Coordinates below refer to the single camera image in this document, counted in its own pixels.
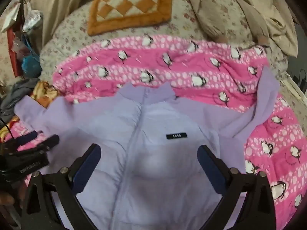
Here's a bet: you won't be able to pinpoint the beige curtain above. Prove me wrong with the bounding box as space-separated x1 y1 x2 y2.
23 0 101 53

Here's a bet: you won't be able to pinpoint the pink penguin print blanket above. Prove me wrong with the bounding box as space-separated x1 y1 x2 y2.
0 34 307 230

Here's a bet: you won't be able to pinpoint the orange checkered cushion mat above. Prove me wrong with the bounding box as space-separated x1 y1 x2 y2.
87 0 173 36

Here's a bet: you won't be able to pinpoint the grey cloth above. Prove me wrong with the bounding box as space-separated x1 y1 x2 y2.
0 78 40 117

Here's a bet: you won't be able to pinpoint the light purple padded jacket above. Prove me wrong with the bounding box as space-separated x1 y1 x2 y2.
14 66 281 230

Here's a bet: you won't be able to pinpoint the blue plastic bag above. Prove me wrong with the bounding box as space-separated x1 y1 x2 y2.
21 36 41 73

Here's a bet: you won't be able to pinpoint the black cable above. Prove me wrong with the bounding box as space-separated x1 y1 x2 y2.
0 115 15 140

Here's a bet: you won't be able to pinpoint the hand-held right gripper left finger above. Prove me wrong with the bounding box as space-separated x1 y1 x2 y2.
21 144 102 230

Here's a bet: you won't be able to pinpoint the white paper bag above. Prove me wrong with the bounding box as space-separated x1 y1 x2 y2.
1 3 21 33

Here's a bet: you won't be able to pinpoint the silver foil bag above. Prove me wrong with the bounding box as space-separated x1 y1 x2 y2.
22 10 44 33

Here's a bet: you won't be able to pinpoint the beige pants with pink cuffs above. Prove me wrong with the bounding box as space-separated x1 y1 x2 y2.
182 0 270 47

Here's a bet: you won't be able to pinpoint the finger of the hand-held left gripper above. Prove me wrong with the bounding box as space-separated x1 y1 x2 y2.
11 131 39 149
18 135 60 157

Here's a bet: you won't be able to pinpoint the beige crumpled cloth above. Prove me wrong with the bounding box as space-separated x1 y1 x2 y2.
230 0 299 58

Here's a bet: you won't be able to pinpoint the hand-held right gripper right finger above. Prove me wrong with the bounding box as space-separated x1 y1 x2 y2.
197 145 276 230

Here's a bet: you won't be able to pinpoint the yellow orange patterned cloth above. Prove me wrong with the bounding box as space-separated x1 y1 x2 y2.
30 81 60 108

